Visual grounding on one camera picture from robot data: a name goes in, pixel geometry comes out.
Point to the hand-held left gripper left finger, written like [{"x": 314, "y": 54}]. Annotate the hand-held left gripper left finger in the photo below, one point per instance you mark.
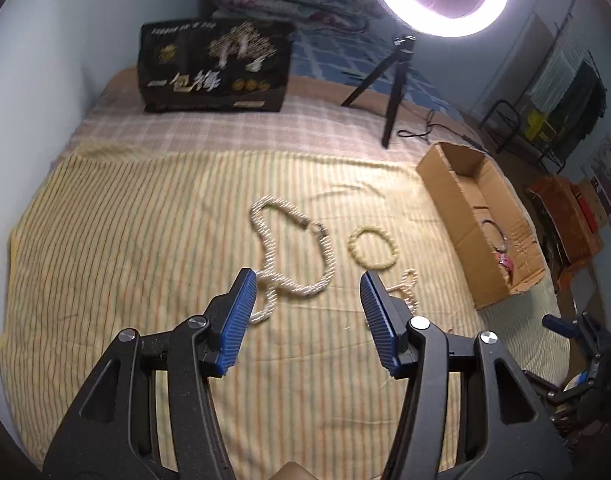
[{"x": 238, "y": 320}]

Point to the yellow striped bed sheet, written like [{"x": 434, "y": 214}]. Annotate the yellow striped bed sheet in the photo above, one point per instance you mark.
[{"x": 135, "y": 235}]

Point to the folded floral quilt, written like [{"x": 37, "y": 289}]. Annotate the folded floral quilt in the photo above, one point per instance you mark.
[{"x": 285, "y": 0}]

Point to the tan plaid bed sheet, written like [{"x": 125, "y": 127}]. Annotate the tan plaid bed sheet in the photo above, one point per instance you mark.
[{"x": 310, "y": 125}]

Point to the blue checked bed sheet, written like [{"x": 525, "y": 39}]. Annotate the blue checked bed sheet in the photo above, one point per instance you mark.
[{"x": 325, "y": 55}]

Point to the white striped hanging cloth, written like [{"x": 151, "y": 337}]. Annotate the white striped hanging cloth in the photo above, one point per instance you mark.
[{"x": 553, "y": 77}]

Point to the silver bangle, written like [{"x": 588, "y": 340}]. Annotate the silver bangle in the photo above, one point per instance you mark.
[{"x": 500, "y": 240}]

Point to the dark hanging clothing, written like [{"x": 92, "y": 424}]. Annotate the dark hanging clothing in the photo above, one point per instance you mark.
[{"x": 583, "y": 110}]

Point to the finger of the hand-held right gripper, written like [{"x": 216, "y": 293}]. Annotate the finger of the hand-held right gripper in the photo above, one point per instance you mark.
[{"x": 560, "y": 324}]

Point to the black metal rack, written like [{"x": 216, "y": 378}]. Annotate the black metal rack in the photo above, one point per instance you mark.
[{"x": 500, "y": 125}]

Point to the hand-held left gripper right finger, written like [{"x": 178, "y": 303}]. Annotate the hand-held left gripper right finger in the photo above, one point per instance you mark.
[{"x": 380, "y": 320}]

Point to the black tripod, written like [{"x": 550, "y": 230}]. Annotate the black tripod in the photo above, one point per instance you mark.
[{"x": 386, "y": 120}]

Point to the black printed bag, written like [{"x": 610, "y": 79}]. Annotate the black printed bag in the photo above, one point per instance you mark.
[{"x": 195, "y": 60}]

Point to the orange cardboard box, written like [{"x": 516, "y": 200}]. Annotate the orange cardboard box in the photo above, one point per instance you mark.
[{"x": 560, "y": 200}]

